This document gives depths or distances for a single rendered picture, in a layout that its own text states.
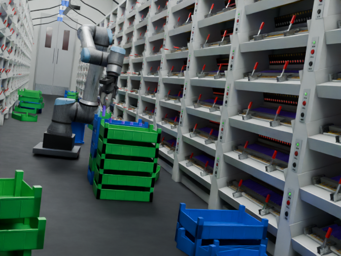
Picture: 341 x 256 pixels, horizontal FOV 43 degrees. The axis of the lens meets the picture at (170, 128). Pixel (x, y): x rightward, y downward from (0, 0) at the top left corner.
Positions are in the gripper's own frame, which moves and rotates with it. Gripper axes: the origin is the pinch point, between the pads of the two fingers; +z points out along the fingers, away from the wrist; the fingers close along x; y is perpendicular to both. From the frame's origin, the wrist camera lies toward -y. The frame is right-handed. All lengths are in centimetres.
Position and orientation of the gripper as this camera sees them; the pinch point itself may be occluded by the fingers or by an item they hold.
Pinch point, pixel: (104, 105)
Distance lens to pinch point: 258.4
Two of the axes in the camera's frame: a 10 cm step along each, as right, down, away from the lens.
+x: -9.6, -1.5, 2.3
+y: 2.0, 2.0, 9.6
